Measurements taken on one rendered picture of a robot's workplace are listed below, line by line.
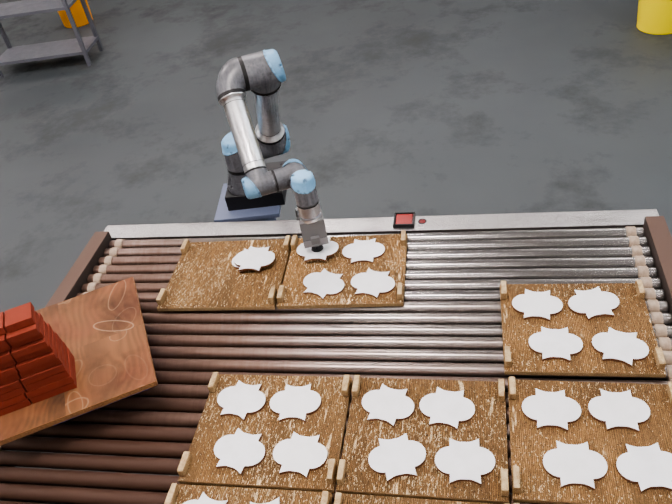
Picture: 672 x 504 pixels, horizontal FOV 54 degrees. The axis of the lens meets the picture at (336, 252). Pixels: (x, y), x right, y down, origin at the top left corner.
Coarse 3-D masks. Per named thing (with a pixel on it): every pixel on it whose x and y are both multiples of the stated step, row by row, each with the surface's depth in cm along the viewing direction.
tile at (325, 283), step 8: (328, 272) 224; (304, 280) 222; (312, 280) 222; (320, 280) 221; (328, 280) 221; (336, 280) 220; (312, 288) 219; (320, 288) 218; (328, 288) 218; (336, 288) 217; (320, 296) 215
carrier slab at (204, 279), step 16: (256, 240) 245; (272, 240) 243; (192, 256) 243; (208, 256) 242; (224, 256) 240; (288, 256) 236; (176, 272) 237; (192, 272) 236; (208, 272) 235; (224, 272) 233; (256, 272) 231; (272, 272) 229; (176, 288) 230; (192, 288) 229; (208, 288) 228; (224, 288) 227; (240, 288) 225; (256, 288) 224; (176, 304) 224; (192, 304) 223; (208, 304) 222; (224, 304) 220; (240, 304) 219; (256, 304) 218; (272, 304) 217
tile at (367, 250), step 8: (360, 240) 234; (368, 240) 234; (344, 248) 232; (352, 248) 232; (360, 248) 231; (368, 248) 230; (376, 248) 230; (384, 248) 229; (344, 256) 229; (352, 256) 228; (360, 256) 228; (368, 256) 227; (376, 256) 226
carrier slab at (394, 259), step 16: (336, 240) 238; (352, 240) 236; (384, 240) 234; (400, 240) 232; (336, 256) 231; (384, 256) 227; (400, 256) 226; (288, 272) 228; (304, 272) 227; (320, 272) 226; (336, 272) 224; (352, 272) 223; (400, 272) 220; (288, 288) 222; (304, 288) 221; (352, 288) 217; (288, 304) 216; (304, 304) 215; (320, 304) 214; (336, 304) 212; (352, 304) 212; (368, 304) 211; (384, 304) 210; (400, 304) 209
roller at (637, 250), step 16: (112, 256) 253; (128, 256) 252; (144, 256) 250; (160, 256) 249; (176, 256) 247; (416, 256) 228; (432, 256) 227; (448, 256) 226; (464, 256) 225; (480, 256) 224; (496, 256) 223; (512, 256) 221; (528, 256) 220; (544, 256) 219; (560, 256) 218; (576, 256) 217; (592, 256) 216; (608, 256) 215; (624, 256) 214
